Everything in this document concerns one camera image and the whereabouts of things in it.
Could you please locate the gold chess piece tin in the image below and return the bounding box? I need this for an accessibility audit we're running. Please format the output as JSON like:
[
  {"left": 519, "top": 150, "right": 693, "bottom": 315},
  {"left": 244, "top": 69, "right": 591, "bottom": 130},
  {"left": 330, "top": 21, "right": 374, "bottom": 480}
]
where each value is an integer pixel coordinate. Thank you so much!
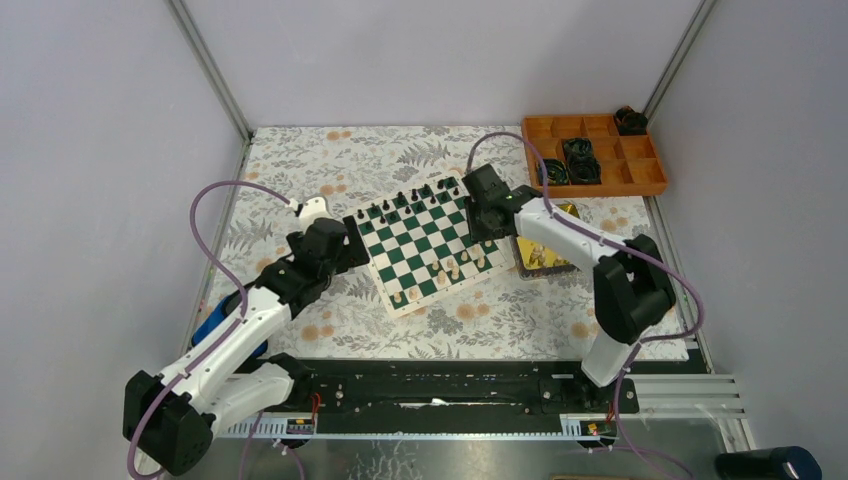
[{"left": 513, "top": 203, "right": 584, "bottom": 282}]

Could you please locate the blue object under arm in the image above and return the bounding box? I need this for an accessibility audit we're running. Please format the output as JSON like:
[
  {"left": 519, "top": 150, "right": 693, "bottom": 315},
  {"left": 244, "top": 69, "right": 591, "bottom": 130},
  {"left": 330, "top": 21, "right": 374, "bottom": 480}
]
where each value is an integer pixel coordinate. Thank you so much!
[{"left": 185, "top": 290, "right": 274, "bottom": 371}]

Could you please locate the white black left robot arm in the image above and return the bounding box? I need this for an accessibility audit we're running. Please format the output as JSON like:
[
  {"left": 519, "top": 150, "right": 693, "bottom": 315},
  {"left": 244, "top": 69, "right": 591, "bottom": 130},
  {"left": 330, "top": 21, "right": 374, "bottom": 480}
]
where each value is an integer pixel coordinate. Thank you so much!
[{"left": 122, "top": 216, "right": 368, "bottom": 476}]

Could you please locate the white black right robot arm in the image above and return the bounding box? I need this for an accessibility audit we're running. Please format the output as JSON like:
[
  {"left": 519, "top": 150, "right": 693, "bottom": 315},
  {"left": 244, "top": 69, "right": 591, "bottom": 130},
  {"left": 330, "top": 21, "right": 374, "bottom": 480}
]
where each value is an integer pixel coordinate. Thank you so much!
[{"left": 462, "top": 165, "right": 676, "bottom": 412}]

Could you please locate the green white chess board mat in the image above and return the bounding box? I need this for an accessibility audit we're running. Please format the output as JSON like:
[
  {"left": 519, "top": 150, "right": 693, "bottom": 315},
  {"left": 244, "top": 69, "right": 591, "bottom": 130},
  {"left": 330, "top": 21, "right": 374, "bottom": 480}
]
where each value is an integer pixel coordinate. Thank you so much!
[{"left": 349, "top": 175, "right": 515, "bottom": 318}]

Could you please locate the black coil tray lower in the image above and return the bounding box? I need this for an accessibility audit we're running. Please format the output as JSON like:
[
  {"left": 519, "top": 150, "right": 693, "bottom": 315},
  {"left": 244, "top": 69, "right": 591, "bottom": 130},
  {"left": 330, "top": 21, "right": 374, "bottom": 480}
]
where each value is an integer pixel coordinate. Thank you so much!
[{"left": 566, "top": 156, "right": 601, "bottom": 185}]

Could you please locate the black coil tray upper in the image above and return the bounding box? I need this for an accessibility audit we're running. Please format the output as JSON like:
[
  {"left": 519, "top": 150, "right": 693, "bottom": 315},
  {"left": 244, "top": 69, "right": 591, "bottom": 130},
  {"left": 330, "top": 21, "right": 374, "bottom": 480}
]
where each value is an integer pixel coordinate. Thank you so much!
[{"left": 562, "top": 137, "right": 594, "bottom": 159}]

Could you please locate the floral table mat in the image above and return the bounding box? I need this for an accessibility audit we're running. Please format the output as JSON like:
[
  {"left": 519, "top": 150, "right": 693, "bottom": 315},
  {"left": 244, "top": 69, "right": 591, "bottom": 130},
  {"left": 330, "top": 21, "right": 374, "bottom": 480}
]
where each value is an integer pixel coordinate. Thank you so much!
[{"left": 205, "top": 125, "right": 690, "bottom": 362}]

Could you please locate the wooden compartment tray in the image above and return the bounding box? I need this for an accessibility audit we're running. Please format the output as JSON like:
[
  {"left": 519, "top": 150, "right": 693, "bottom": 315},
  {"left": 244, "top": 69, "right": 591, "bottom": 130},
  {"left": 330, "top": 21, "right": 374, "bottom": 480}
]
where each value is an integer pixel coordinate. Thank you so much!
[{"left": 521, "top": 112, "right": 669, "bottom": 198}]

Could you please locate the black coil outside tray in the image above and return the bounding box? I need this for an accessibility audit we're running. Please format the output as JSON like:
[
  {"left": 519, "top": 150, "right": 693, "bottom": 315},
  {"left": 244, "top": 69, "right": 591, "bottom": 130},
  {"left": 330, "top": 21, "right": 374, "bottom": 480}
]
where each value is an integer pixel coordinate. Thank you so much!
[{"left": 613, "top": 106, "right": 648, "bottom": 136}]

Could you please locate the dark cylinder bottom right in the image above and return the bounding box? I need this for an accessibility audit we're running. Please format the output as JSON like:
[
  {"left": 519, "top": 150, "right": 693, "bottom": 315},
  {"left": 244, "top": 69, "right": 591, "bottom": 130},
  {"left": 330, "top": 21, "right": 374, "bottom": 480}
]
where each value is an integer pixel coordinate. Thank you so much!
[{"left": 714, "top": 446, "right": 823, "bottom": 480}]

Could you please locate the black mounting base rail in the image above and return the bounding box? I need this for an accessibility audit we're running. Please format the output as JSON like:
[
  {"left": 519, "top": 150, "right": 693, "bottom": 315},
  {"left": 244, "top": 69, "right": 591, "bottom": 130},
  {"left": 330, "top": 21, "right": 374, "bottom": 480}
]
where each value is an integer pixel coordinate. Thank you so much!
[{"left": 268, "top": 359, "right": 639, "bottom": 436}]

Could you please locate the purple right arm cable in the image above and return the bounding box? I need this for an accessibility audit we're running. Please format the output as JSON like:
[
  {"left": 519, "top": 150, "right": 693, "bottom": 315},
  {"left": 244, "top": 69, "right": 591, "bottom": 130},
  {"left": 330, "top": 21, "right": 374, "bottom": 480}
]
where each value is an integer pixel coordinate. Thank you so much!
[{"left": 466, "top": 131, "right": 707, "bottom": 480}]

